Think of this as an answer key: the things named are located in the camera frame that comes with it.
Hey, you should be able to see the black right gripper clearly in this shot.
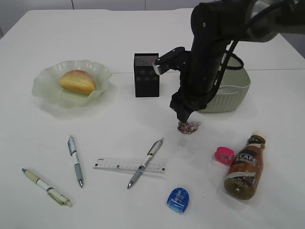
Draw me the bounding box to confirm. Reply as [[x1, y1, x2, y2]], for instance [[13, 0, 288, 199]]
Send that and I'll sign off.
[[170, 81, 216, 123]]

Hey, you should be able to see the paper ball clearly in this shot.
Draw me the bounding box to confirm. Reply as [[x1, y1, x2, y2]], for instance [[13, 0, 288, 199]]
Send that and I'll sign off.
[[177, 121, 201, 135]]

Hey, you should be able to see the brown coffee bottle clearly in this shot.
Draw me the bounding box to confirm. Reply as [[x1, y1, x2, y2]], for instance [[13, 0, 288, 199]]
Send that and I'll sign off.
[[224, 131, 266, 200]]

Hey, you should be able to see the bread roll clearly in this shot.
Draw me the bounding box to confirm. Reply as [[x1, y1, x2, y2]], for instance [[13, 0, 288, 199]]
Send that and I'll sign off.
[[59, 70, 96, 95]]

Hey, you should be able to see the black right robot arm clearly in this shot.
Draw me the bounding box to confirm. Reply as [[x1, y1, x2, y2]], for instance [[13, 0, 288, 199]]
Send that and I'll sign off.
[[170, 0, 305, 123]]

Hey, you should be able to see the grey pen on ruler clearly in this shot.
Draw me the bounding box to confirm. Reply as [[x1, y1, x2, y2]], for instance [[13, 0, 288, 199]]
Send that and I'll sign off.
[[127, 138, 164, 189]]

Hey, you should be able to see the black pen holder box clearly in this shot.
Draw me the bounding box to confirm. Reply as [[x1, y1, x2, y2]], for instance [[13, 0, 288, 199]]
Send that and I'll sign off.
[[133, 53, 160, 97]]

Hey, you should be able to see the pink pencil sharpener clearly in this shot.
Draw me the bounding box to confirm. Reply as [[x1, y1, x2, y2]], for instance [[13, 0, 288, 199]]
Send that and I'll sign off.
[[214, 146, 234, 166]]

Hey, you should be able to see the light green woven basket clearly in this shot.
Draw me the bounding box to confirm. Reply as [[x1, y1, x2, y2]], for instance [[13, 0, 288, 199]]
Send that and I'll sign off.
[[199, 54, 251, 113]]

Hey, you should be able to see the blue pencil sharpener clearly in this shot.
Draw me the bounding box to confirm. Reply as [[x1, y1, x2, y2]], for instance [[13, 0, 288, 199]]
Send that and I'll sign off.
[[166, 187, 189, 214]]

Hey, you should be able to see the blue grey pen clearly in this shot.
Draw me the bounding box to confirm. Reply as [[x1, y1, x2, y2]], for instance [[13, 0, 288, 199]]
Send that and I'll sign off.
[[67, 135, 84, 188]]

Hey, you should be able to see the pale green wavy plate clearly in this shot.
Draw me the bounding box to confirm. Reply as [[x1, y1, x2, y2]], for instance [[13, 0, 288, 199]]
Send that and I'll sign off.
[[32, 60, 112, 108]]

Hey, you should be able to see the cream white pen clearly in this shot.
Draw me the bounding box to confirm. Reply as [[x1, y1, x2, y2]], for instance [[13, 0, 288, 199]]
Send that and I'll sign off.
[[22, 168, 73, 208]]

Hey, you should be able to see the clear plastic ruler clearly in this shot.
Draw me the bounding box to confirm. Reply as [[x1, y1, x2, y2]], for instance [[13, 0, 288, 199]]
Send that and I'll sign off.
[[93, 157, 166, 174]]

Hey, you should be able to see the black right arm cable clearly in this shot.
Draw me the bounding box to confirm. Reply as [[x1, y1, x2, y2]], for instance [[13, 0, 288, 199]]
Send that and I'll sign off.
[[202, 39, 245, 105]]

